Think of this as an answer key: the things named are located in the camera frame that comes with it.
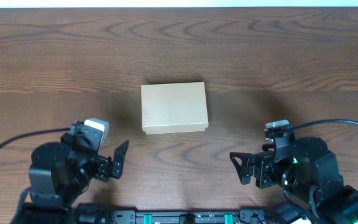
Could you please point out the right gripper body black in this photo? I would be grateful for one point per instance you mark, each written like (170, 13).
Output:
(260, 168)

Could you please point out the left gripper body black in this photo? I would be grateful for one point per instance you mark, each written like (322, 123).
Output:
(105, 168)

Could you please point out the cardboard box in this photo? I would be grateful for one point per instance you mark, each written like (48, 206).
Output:
(174, 108)

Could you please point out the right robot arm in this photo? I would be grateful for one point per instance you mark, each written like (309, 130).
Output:
(304, 168)

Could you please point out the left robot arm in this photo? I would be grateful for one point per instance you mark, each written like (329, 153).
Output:
(61, 171)

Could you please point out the black mounting rail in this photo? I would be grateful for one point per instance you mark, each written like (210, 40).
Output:
(284, 213)

